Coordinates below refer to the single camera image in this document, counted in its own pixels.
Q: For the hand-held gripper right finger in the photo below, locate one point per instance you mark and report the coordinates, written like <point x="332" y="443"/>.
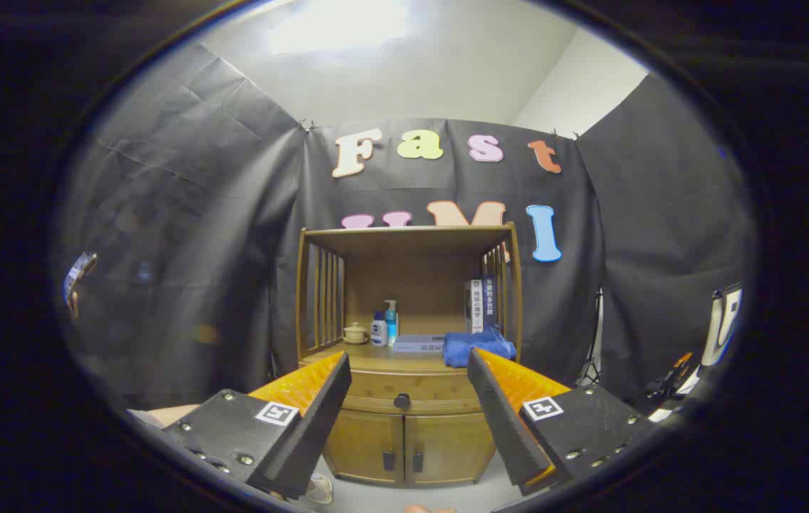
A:
<point x="500" y="420"/>

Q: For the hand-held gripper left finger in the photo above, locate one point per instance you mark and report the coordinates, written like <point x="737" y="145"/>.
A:
<point x="319" y="427"/>

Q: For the wooden cabinet door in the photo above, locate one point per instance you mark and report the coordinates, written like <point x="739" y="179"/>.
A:
<point x="365" y="445"/>
<point x="447" y="445"/>

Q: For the wooden countertop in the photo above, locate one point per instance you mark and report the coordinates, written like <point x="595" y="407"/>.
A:
<point x="376" y="356"/>

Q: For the wooden cabinet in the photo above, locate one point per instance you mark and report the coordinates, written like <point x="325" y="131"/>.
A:
<point x="419" y="285"/>

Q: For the white round object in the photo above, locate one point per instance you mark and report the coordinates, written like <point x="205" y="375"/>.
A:
<point x="319" y="489"/>

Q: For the blue folded towel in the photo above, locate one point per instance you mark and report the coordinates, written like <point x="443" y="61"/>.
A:
<point x="476" y="348"/>

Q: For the beige lidded teacup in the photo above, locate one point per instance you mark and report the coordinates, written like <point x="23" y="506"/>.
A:
<point x="355" y="333"/>

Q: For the white bottle blue cap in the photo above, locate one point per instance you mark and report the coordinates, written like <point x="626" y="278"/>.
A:
<point x="379" y="333"/>

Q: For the flat grey book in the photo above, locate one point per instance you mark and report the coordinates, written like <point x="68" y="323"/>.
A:
<point x="419" y="344"/>

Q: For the white standing book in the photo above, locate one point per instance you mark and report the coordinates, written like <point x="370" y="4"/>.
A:
<point x="476" y="306"/>

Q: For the dark blue standing book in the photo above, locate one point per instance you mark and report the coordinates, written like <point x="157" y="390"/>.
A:
<point x="489" y="303"/>

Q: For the blue pump bottle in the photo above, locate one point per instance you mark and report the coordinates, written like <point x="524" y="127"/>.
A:
<point x="392" y="328"/>

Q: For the black tripod stand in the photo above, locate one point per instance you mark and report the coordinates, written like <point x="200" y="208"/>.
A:
<point x="594" y="335"/>

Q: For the orange black tools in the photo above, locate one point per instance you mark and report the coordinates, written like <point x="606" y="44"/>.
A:
<point x="671" y="377"/>

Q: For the black backdrop cloth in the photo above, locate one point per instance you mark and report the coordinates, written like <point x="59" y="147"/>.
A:
<point x="198" y="214"/>

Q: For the blue white device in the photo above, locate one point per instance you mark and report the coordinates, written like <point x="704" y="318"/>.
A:
<point x="79" y="273"/>

